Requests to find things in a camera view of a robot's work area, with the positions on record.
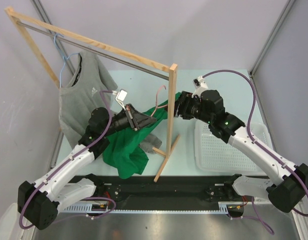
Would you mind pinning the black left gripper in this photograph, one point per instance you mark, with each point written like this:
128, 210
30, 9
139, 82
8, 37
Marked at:
137, 120

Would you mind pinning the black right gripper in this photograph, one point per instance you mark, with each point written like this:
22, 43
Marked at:
182, 105

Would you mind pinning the green t shirt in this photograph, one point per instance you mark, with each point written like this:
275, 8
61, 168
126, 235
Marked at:
127, 149

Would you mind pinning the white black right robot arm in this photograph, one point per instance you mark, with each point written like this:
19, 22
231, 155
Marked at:
287, 182

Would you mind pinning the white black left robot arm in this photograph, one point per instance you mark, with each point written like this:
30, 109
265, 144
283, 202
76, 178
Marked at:
40, 202

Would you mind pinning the grey adidas t shirt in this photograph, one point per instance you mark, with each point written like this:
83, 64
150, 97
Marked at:
83, 104

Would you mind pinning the steel hanging rod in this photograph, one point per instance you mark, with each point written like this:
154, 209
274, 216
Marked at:
101, 54

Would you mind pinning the white perforated plastic basket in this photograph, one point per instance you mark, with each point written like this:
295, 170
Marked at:
213, 155

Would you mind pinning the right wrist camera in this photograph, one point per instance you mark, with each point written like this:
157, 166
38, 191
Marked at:
200, 86

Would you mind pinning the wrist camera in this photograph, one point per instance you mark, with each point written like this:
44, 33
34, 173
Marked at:
200, 86
120, 97

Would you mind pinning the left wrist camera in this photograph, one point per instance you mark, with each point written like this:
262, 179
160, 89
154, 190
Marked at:
120, 97

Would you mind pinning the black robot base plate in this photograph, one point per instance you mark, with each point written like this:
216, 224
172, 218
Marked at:
169, 195

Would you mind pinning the blue wire hanger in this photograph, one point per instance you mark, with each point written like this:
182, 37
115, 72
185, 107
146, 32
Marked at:
64, 56

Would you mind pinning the wooden clothes rack frame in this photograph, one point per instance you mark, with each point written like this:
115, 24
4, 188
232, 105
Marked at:
23, 22

